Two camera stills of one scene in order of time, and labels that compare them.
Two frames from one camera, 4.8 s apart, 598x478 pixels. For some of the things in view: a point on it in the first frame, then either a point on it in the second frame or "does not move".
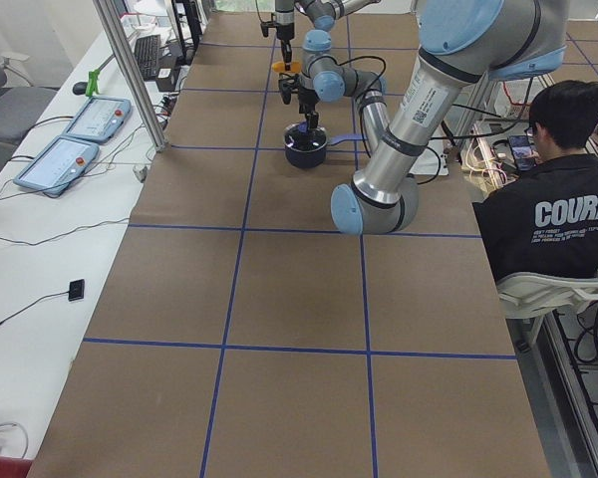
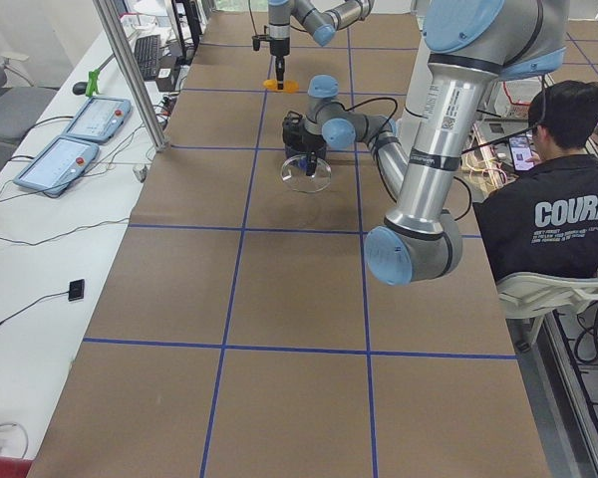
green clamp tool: (93, 83) does not move
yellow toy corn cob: (280, 66) → (289, 86)
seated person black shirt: (561, 214) does not move
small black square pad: (76, 290) does not move
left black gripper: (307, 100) → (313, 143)
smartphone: (522, 151) does not move
